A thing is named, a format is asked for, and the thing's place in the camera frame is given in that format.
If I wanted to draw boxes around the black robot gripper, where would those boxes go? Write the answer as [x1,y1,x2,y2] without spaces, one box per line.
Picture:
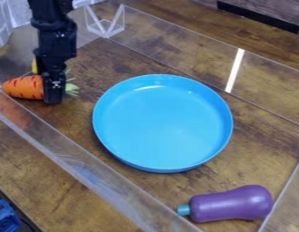
[28,0,77,104]

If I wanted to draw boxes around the orange toy carrot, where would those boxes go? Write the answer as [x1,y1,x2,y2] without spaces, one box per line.
[0,68,81,102]

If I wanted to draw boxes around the blue round tray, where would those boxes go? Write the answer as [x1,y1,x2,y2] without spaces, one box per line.
[92,74,233,173]

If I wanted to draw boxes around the yellow toy lemon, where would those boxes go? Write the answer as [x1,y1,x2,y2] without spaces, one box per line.
[32,58,38,74]

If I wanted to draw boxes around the white mesh curtain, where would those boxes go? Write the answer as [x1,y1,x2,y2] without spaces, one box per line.
[0,0,105,49]

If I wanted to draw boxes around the blue object at corner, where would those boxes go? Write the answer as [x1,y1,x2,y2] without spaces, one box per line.
[0,199,20,232]

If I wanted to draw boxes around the purple toy eggplant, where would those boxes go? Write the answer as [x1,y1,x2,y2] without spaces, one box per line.
[176,185,273,223]

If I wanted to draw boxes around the clear acrylic barrier frame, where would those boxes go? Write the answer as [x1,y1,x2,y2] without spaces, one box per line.
[0,0,299,232]

